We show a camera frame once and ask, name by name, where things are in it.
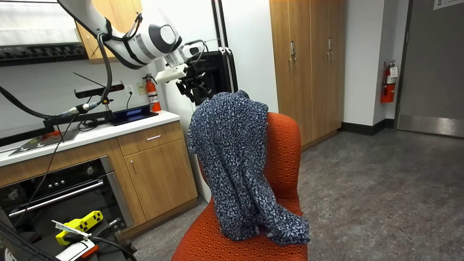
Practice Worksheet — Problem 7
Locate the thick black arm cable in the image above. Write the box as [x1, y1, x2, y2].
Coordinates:
[0, 32, 114, 124]

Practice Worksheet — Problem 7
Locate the black stereo camera bar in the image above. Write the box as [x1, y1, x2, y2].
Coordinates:
[72, 83, 126, 102]

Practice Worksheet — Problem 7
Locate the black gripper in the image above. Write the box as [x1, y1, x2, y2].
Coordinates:
[175, 48, 214, 106]

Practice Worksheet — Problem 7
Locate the white label box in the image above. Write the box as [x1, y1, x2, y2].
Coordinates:
[53, 238, 101, 261]

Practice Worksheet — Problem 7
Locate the yellow triple outlet cord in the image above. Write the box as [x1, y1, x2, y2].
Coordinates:
[53, 209, 106, 248]

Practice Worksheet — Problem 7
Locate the orange clamp handle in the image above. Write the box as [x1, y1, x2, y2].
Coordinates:
[39, 128, 65, 144]

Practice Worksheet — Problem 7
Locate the red wall fire extinguisher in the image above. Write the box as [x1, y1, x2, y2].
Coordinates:
[378, 60, 398, 106]

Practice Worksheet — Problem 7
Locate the wooden kitchen counter cabinet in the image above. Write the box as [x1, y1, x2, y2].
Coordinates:
[0, 109, 200, 240]

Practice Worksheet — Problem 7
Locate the black computer monitor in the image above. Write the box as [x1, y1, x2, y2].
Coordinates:
[184, 47, 239, 108]

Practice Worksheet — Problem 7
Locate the blue flat box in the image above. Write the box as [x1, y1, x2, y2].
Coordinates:
[108, 106, 156, 126]

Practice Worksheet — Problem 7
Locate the blue speckled knit cloth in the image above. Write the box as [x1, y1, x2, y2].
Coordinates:
[187, 90, 311, 247]

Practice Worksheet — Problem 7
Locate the black range hood strip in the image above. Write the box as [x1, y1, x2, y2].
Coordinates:
[0, 42, 88, 67]

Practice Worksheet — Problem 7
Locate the black foreground cable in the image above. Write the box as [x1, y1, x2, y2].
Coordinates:
[88, 234, 139, 261]

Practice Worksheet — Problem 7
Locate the grey door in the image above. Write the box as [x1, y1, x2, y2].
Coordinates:
[394, 0, 464, 139]

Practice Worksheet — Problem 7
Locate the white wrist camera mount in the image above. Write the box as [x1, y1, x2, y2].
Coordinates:
[153, 64, 190, 84]

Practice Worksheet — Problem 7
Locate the black camera clamp arm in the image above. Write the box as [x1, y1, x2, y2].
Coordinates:
[0, 93, 142, 148]

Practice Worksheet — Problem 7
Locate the tall wooden cabinet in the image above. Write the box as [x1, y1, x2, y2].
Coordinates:
[268, 0, 348, 150]

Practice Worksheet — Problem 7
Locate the orange upholstered chair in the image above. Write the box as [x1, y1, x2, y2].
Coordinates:
[171, 112, 310, 261]

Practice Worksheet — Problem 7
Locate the thin white stick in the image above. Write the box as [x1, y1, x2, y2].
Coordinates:
[50, 218, 94, 240]

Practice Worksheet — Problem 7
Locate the black baseboard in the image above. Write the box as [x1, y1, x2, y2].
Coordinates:
[339, 118, 396, 137]

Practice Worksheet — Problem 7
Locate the white wall sign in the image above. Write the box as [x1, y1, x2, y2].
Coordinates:
[432, 0, 464, 12]

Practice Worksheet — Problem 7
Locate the red counter fire extinguisher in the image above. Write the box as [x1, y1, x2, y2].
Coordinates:
[142, 73, 164, 116]

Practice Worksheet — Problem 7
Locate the metal door kick plate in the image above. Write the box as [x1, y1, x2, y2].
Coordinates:
[396, 113, 464, 139]

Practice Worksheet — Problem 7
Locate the black built-in oven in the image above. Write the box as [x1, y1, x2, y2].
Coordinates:
[0, 155, 133, 244]

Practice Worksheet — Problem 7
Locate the thin black camera cable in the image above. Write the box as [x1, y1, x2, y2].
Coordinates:
[13, 95, 94, 229]

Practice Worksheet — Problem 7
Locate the white refrigerator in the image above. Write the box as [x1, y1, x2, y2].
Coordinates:
[139, 0, 280, 203]

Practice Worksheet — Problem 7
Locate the wooden upper wall cabinet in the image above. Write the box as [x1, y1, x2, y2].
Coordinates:
[75, 0, 145, 63]

